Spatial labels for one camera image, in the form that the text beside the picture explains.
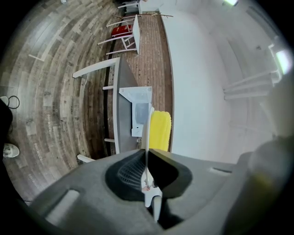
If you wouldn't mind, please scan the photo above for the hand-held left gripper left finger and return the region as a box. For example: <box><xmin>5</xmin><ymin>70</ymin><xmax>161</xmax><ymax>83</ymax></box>
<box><xmin>29</xmin><ymin>149</ymin><xmax>161</xmax><ymax>235</ymax></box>

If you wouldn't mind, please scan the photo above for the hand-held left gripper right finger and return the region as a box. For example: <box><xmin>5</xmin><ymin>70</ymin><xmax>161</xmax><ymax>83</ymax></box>
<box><xmin>147</xmin><ymin>148</ymin><xmax>253</xmax><ymax>235</ymax></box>

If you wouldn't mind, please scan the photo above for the grey table with white legs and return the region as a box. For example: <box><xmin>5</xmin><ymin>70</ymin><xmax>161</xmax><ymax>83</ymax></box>
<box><xmin>72</xmin><ymin>57</ymin><xmax>149</xmax><ymax>164</ymax></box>

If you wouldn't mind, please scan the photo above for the person's black trouser leg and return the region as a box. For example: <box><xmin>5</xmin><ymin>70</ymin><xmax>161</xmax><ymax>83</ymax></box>
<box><xmin>0</xmin><ymin>99</ymin><xmax>14</xmax><ymax>159</ymax></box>

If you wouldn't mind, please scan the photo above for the ceiling light panel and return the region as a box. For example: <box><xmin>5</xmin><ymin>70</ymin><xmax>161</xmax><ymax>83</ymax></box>
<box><xmin>275</xmin><ymin>50</ymin><xmax>294</xmax><ymax>75</ymax></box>

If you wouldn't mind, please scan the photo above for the white chair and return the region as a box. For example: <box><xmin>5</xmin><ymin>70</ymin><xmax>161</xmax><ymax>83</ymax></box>
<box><xmin>119</xmin><ymin>34</ymin><xmax>136</xmax><ymax>50</ymax></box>

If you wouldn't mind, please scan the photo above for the red cabinet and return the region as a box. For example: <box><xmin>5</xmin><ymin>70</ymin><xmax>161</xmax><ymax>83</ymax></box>
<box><xmin>111</xmin><ymin>24</ymin><xmax>133</xmax><ymax>38</ymax></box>

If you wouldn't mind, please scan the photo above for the black cable loop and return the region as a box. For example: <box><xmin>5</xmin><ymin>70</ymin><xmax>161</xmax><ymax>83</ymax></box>
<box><xmin>7</xmin><ymin>95</ymin><xmax>21</xmax><ymax>109</ymax></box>

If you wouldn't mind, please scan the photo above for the white furniture frame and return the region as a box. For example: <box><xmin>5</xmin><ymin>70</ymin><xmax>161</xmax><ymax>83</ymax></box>
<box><xmin>117</xmin><ymin>0</ymin><xmax>141</xmax><ymax>14</ymax></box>

